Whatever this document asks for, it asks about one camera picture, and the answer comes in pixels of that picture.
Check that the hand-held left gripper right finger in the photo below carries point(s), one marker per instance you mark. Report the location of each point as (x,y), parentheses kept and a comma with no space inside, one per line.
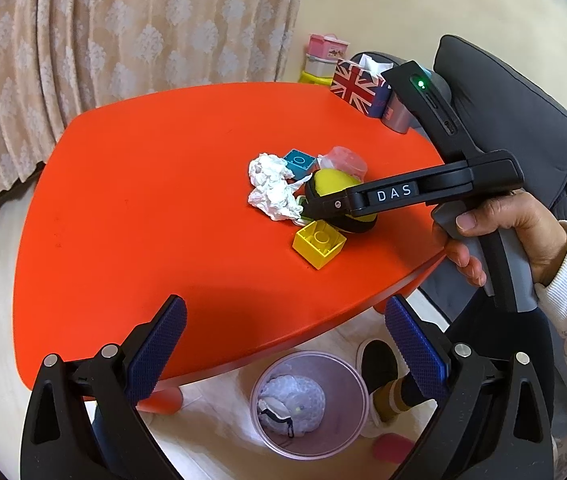
(416,345)

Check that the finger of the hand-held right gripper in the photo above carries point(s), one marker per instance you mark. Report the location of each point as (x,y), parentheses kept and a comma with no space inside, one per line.
(348,202)

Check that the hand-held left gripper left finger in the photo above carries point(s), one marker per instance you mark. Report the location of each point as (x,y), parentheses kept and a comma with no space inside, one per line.
(163,340)

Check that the yellow and black ball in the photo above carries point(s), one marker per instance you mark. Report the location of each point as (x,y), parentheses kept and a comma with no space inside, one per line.
(333,180)

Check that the pink translucent trash bin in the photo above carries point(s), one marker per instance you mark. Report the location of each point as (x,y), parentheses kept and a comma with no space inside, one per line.
(343,430)

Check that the person's right hand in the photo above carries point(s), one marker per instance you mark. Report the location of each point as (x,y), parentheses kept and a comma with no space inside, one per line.
(533,230)

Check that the black white slipper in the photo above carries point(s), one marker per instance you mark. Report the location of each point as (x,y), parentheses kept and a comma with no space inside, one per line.
(378,365)

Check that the clear plastic cup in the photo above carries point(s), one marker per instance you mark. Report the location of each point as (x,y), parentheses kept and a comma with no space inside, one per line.
(346,160)

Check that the yellow toy block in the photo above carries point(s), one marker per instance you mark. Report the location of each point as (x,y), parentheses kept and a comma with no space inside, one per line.
(319,245)

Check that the red table leg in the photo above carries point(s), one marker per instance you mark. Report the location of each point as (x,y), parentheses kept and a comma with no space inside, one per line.
(166,400)
(381,306)

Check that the striped sock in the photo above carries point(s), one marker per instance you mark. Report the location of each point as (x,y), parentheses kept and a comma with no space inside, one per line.
(392,400)

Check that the blue toy block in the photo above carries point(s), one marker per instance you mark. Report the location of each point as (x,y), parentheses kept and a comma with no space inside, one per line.
(299,162)

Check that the grey sofa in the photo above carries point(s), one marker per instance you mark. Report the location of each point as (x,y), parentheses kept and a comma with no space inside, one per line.
(513,105)

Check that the grey teal thermos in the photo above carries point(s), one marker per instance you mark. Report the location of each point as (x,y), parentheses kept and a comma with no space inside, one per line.
(396,120)

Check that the pink soft object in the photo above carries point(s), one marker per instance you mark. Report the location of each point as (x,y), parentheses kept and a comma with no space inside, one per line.
(392,447)

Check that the flag print tissue box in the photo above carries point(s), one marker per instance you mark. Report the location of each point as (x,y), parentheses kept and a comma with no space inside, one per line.
(356,87)

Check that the white crumpled bag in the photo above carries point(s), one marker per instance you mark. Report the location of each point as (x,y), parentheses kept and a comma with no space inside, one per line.
(298,395)

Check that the yellow plastic stool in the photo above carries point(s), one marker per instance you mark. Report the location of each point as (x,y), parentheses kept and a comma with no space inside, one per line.
(316,79)

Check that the white tissue sheet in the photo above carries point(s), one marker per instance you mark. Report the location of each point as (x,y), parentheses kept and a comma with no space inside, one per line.
(376,66)

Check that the white storage box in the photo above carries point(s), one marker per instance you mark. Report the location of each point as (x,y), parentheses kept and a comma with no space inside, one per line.
(319,66)

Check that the pink storage box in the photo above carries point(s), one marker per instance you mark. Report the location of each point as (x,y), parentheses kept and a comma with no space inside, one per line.
(326,47)

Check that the beige patterned curtain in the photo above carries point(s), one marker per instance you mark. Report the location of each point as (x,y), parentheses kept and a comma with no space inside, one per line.
(113,45)

